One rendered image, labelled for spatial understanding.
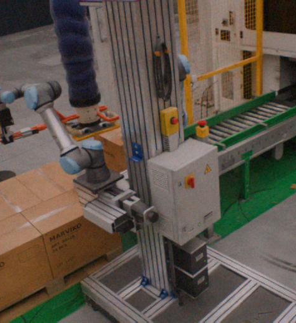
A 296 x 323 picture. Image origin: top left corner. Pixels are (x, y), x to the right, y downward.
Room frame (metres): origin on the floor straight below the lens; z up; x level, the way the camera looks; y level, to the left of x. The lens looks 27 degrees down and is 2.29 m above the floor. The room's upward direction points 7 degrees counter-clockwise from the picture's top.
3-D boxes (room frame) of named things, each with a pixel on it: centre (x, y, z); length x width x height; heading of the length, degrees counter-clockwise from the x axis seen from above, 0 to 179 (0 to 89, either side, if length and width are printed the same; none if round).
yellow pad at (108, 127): (2.96, 0.34, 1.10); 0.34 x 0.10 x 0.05; 118
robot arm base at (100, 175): (2.35, 0.31, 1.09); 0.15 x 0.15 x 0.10
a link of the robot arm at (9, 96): (2.70, 0.81, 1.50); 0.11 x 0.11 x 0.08; 44
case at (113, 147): (3.29, 0.05, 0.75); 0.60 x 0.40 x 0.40; 123
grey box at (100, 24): (4.27, 0.22, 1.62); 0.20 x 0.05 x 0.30; 124
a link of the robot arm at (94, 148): (2.35, 0.31, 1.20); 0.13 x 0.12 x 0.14; 134
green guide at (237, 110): (4.17, -0.78, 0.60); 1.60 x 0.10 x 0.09; 124
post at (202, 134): (3.00, -0.43, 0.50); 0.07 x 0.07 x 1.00; 34
